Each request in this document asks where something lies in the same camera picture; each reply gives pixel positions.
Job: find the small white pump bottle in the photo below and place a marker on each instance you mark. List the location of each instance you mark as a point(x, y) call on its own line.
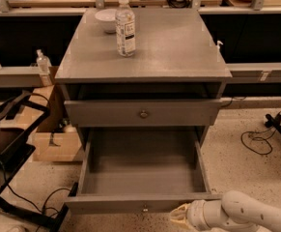
point(219, 56)

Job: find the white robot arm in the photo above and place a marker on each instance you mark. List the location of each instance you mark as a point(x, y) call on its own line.
point(233, 212)

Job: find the white ceramic bowl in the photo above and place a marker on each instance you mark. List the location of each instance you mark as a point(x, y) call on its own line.
point(106, 20)

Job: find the cardboard box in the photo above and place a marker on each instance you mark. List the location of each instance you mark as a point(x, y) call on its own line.
point(55, 138)

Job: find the black stand base right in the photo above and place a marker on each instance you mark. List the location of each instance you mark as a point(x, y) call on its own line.
point(274, 122)

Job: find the clear plastic water bottle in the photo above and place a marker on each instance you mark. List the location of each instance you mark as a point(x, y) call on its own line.
point(125, 29)

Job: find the grey top drawer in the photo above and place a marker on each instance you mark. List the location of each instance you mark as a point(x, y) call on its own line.
point(142, 113)

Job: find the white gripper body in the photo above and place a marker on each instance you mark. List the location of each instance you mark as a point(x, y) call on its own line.
point(195, 214)

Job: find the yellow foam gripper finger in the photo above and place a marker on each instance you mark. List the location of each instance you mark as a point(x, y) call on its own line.
point(179, 215)

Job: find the grey wooden drawer cabinet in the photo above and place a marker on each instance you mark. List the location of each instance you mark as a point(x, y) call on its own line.
point(175, 59)

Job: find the small sanitizer bottle left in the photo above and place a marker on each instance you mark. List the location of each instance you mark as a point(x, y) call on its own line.
point(43, 62)

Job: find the grey drawer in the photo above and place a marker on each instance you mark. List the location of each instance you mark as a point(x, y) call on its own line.
point(142, 113)
point(154, 173)

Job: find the black metal cart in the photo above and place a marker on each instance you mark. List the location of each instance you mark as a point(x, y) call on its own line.
point(14, 152)

